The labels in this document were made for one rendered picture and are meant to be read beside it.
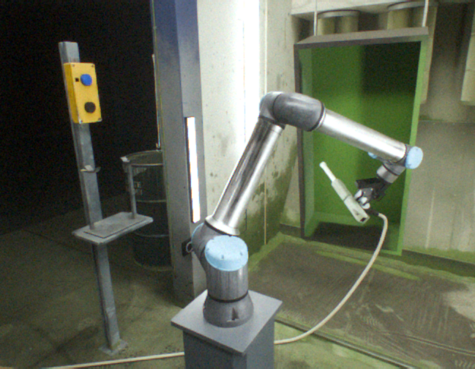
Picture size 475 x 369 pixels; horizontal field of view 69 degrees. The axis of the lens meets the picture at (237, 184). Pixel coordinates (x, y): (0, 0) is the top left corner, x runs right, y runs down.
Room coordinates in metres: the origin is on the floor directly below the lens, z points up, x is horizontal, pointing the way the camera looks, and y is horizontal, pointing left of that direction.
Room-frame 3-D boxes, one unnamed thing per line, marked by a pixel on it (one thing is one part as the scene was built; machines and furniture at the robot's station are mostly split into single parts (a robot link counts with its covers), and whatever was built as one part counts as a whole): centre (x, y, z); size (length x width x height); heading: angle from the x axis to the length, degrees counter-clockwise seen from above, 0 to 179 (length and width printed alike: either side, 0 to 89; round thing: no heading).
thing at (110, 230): (1.58, 0.60, 0.95); 0.26 x 0.15 x 0.32; 148
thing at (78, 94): (1.63, 0.69, 1.42); 0.12 x 0.06 x 0.26; 148
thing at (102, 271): (1.66, 0.74, 0.82); 0.06 x 0.06 x 1.64; 58
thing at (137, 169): (2.78, 0.64, 0.44); 0.59 x 0.58 x 0.89; 39
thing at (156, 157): (2.78, 0.64, 0.86); 0.54 x 0.54 x 0.01
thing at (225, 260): (1.11, 0.05, 0.83); 0.17 x 0.15 x 0.18; 20
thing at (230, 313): (1.11, 0.04, 0.69); 0.19 x 0.19 x 0.10
